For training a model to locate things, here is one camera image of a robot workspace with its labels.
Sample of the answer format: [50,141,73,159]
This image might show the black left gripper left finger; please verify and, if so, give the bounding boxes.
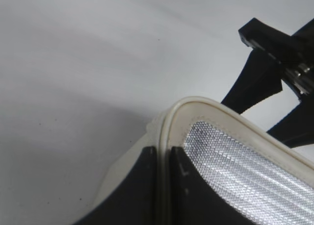
[76,146,157,225]

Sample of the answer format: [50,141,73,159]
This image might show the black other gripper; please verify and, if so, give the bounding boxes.
[221,18,314,114]

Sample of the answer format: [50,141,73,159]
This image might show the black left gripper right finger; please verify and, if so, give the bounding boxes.
[169,147,247,225]

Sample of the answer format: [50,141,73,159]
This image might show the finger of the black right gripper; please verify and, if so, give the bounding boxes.
[267,100,314,148]

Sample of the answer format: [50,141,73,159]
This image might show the cream bag with silver panel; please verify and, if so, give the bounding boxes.
[97,95,314,225]

